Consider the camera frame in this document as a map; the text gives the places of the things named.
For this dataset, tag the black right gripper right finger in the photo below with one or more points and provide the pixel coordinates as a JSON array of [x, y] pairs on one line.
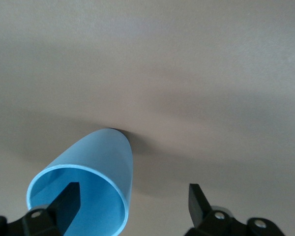
[[199, 211]]

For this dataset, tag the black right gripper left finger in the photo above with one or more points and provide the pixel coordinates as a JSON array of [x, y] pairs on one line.
[[64, 209]]

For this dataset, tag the blue plastic cup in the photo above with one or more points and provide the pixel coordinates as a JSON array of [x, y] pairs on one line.
[[100, 152]]

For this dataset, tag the brown paper table cover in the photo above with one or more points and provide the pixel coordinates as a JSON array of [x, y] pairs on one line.
[[147, 61]]

